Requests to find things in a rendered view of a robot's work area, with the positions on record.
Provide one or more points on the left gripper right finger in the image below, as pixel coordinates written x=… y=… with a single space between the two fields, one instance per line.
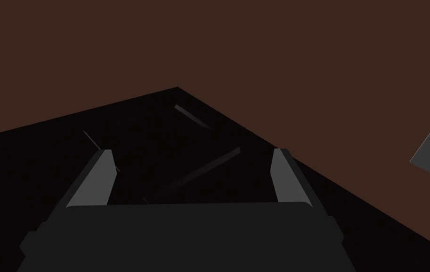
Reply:
x=287 y=181

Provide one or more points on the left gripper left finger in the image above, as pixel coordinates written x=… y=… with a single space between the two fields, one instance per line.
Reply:
x=96 y=185

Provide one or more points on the thin grey cutlery piece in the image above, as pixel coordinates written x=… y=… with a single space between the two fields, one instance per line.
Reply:
x=92 y=141

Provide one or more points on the black table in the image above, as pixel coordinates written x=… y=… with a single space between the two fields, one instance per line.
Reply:
x=29 y=162

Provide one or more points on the short grey cutlery piece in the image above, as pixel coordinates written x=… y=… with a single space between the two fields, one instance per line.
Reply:
x=191 y=115

